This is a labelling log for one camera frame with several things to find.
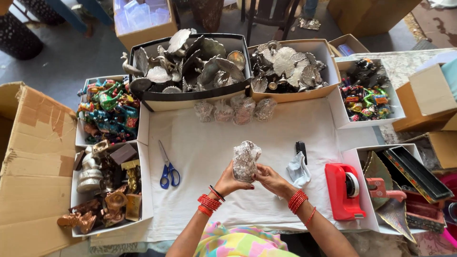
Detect person's left hand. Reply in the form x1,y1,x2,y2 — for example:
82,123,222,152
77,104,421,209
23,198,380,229
214,160,255,198

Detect person's right hand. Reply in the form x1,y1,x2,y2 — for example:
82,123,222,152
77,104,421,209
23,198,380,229
252,163,298,201

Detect large bubble-wrapped metal figurine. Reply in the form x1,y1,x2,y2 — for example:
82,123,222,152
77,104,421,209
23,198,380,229
232,141,262,183

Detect pale blue cloth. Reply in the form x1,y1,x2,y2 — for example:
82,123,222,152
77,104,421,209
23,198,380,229
286,151,312,189

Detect red bangles on left wrist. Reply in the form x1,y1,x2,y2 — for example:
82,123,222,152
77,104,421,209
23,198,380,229
197,184,226,218

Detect red bangles on wrist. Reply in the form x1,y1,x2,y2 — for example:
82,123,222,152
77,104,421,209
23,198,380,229
197,184,226,218
288,189,317,227

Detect red bangles on right wrist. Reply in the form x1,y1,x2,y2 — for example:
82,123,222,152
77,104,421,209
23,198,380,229
288,189,317,227

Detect black comb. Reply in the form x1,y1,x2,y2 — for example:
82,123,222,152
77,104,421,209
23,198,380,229
295,141,308,166

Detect white table cloth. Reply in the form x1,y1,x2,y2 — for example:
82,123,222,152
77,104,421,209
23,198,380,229
89,96,380,244

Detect person's colourful garment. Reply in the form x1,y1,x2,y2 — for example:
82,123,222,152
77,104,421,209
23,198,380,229
192,221,301,257

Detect red tape dispenser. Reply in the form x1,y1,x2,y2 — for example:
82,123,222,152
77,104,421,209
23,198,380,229
324,163,367,221

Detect small bubble-wrapped metal figurine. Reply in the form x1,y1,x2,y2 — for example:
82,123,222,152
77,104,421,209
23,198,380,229
194,101,215,123
231,94,256,126
214,99,235,123
254,98,278,122

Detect clear tape roll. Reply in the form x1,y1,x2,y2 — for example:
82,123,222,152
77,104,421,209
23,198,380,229
344,172,360,198

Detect white box of painted trays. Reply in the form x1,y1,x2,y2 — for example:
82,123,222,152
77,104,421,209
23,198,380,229
342,143,447,235

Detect black and white box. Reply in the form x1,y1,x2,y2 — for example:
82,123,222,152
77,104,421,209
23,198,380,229
128,33,253,112

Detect green leaf-shaped tray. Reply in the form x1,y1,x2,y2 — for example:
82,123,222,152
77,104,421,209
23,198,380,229
363,151,394,211

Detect red painted wooden holder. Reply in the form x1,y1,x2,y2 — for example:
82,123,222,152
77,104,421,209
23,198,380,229
366,177,408,203

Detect heap of silver peacock lamps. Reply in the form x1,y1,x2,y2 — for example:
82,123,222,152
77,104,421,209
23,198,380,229
251,40,328,94

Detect white box of copper figurines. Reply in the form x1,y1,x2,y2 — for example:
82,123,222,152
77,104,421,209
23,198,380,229
56,140,154,238

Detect heap of silver peacock plates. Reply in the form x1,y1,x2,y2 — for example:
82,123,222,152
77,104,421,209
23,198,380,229
121,29,248,94

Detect white box of dark figurines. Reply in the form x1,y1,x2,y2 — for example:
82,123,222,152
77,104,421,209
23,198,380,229
327,58,407,130

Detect dark leaf-shaped tray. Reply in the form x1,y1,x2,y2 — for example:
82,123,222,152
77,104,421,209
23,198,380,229
375,197,417,244

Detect tan cardboard tray box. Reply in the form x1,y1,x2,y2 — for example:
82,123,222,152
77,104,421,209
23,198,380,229
247,39,342,104

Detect silver metal stupa figurine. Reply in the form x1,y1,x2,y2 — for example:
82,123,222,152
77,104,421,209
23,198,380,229
76,146,105,194

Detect white box of colourful animals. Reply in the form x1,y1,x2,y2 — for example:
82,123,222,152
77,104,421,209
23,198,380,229
75,74,150,148

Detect black painted rectangular tray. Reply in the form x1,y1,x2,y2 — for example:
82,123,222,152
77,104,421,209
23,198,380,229
383,145,455,204

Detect small open cardboard box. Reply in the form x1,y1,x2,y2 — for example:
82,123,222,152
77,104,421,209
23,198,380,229
327,34,370,58

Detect crumpled silver foil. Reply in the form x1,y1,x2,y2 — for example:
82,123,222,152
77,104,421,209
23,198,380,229
298,17,321,31

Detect patterned table cover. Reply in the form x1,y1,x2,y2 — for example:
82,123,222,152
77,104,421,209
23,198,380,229
348,48,457,145

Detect dark wooden chair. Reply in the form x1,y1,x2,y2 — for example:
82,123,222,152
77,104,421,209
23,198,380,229
241,0,301,46

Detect open-flap cardboard box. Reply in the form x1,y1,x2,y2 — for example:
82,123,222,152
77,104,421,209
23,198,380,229
392,63,457,133

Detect plain cardboard box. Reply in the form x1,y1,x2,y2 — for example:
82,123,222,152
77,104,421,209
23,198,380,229
428,131,457,170

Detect cardboard box of plastic containers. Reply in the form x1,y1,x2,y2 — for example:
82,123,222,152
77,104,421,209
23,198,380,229
113,0,179,51

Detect closed brown cardboard carton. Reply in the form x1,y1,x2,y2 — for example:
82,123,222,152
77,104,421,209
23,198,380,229
326,0,422,39

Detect large open cardboard carton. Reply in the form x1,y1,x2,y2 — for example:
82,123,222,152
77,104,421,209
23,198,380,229
0,81,85,257

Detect black patterned stool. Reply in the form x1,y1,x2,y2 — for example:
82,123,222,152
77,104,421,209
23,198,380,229
0,12,44,61

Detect blue-handled scissors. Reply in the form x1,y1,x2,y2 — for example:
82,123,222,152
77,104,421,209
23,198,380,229
158,139,181,190

